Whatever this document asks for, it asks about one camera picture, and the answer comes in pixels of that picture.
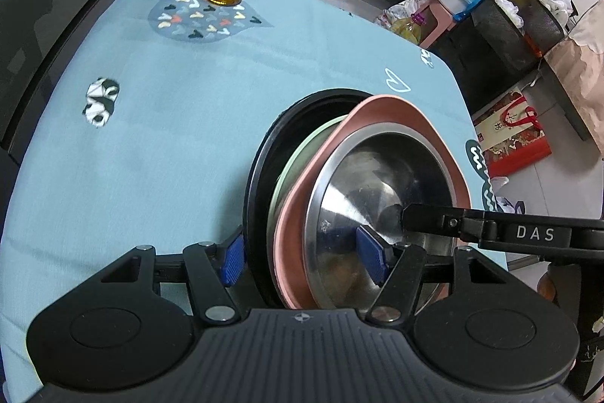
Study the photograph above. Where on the large black plastic bowl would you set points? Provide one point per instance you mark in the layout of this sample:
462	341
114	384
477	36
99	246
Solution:
264	185

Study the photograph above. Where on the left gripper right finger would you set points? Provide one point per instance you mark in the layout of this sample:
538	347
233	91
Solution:
397	269

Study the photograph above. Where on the brown paper bag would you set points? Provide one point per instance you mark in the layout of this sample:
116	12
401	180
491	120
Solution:
577	63

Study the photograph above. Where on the green round plate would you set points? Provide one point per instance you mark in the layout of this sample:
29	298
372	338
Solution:
295	165

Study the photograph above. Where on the stainless steel bowl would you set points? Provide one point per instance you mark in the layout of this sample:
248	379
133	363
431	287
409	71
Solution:
368	180

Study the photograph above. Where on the pink plastic stool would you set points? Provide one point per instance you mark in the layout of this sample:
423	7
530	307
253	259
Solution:
437	21

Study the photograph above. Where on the oil bottle on floor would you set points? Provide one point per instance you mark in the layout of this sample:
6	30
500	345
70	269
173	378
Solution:
409	29

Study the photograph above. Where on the light blue tablecloth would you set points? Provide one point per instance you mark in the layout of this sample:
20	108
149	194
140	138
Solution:
150	133

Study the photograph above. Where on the red gift bag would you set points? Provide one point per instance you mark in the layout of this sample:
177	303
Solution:
510	135

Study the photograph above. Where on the pink squarish bowl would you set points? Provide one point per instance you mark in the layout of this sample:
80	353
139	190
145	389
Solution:
288	252

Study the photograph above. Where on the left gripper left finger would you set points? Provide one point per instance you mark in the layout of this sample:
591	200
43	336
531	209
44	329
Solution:
211	268

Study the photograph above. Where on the black mesh storage rack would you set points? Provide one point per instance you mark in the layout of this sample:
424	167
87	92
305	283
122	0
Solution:
495	44

